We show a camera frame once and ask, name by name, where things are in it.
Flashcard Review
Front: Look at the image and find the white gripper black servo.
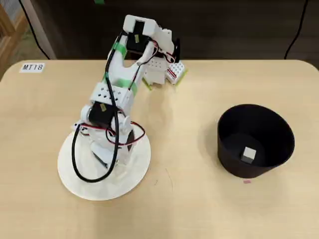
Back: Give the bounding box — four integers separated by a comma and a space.
73, 120, 147, 180

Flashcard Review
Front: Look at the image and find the white cube block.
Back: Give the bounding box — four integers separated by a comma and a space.
240, 146, 258, 164

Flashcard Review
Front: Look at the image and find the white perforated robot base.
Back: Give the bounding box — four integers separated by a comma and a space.
166, 62, 186, 84

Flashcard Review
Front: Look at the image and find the white round plate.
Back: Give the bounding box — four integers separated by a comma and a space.
57, 124, 152, 201

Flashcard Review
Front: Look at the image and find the black pot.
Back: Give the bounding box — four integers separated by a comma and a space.
216, 104, 296, 179

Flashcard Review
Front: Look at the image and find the green tape strip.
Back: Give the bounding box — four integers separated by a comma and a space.
141, 76, 153, 92
174, 69, 188, 86

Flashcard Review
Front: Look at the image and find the black table clamp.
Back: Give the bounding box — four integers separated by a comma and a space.
173, 38, 182, 63

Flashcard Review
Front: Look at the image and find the white MT18 label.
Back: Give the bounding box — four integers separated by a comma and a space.
19, 62, 46, 73

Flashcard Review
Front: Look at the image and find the red white servo wire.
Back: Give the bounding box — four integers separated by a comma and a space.
74, 121, 147, 148

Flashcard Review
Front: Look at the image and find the thick black camera cable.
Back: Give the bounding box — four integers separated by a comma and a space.
71, 31, 123, 184

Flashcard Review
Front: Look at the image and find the thin black power cable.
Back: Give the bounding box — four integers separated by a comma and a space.
21, 0, 50, 60
284, 0, 310, 59

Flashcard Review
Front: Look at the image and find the white post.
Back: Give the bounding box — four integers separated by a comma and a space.
22, 0, 57, 60

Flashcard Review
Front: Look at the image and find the wooden furniture frame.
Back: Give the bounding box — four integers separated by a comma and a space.
0, 4, 28, 75

